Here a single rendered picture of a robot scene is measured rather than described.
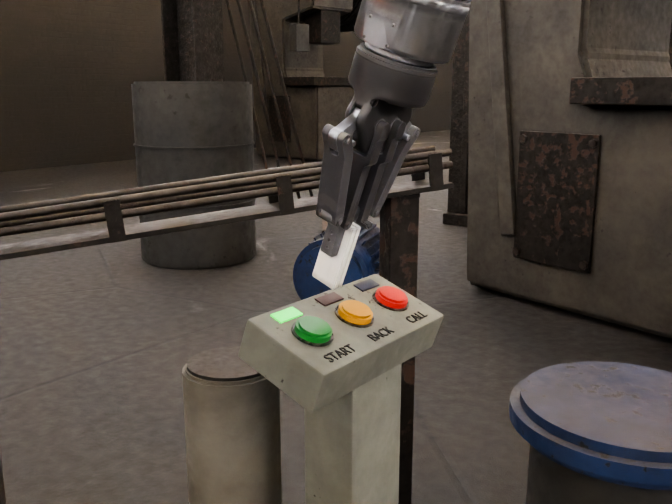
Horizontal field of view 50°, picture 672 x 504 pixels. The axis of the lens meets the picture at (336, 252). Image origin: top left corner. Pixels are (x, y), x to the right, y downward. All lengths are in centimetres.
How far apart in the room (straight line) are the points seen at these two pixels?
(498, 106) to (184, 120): 141
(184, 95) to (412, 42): 282
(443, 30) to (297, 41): 774
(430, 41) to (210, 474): 57
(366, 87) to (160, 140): 285
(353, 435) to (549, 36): 222
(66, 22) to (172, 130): 534
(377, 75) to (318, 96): 779
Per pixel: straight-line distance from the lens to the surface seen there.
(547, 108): 283
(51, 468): 184
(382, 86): 63
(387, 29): 62
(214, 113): 342
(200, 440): 91
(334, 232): 69
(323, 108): 848
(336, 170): 64
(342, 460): 83
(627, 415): 105
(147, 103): 349
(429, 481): 169
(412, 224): 116
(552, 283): 288
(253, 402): 88
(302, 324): 75
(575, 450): 97
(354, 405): 79
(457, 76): 461
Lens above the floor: 85
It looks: 13 degrees down
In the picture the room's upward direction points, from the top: straight up
